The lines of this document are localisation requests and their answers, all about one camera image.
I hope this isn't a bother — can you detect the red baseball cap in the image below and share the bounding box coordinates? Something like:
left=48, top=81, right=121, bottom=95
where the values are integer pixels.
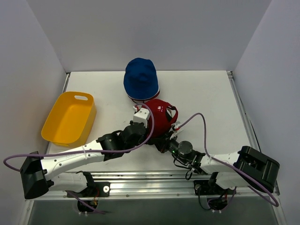
left=146, top=99, right=179, bottom=138

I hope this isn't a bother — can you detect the white bucket hat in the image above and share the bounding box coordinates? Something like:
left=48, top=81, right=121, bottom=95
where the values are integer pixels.
left=127, top=88, right=160, bottom=101

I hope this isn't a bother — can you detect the red bucket hat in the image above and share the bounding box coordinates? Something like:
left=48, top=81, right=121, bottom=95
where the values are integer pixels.
left=129, top=91, right=160, bottom=104

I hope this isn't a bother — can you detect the blue bucket hat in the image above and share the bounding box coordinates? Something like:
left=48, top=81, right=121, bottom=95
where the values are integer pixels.
left=123, top=58, right=159, bottom=99

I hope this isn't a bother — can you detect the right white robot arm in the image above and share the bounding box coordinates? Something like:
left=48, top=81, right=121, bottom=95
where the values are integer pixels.
left=153, top=137, right=280, bottom=194

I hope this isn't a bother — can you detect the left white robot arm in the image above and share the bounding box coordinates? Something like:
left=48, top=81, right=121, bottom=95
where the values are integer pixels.
left=20, top=121, right=154, bottom=200

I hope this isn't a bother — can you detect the yellow plastic bin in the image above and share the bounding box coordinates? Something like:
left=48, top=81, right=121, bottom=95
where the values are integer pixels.
left=41, top=91, right=97, bottom=148

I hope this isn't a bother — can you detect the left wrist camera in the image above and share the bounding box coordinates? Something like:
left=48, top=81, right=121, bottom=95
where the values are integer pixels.
left=133, top=106, right=150, bottom=128

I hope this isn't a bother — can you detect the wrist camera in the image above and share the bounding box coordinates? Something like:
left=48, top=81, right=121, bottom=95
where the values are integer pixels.
left=133, top=106, right=150, bottom=128
left=170, top=121, right=184, bottom=140

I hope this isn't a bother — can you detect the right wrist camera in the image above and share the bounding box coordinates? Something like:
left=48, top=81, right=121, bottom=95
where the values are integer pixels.
left=170, top=121, right=184, bottom=140

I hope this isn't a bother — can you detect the aluminium front rail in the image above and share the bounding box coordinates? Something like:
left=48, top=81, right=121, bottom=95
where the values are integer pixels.
left=46, top=171, right=279, bottom=200

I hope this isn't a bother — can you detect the aluminium rail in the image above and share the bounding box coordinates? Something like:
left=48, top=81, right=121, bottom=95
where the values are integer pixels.
left=225, top=71, right=272, bottom=180
left=46, top=171, right=279, bottom=200

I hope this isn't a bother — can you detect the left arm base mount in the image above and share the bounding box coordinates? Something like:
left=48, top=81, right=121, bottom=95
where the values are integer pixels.
left=67, top=171, right=110, bottom=215

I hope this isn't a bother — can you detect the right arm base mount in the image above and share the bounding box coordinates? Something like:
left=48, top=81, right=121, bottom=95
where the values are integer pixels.
left=193, top=180, right=236, bottom=213

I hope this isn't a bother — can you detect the aluminium right side rail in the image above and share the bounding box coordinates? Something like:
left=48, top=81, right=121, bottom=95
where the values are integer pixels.
left=225, top=71, right=272, bottom=180

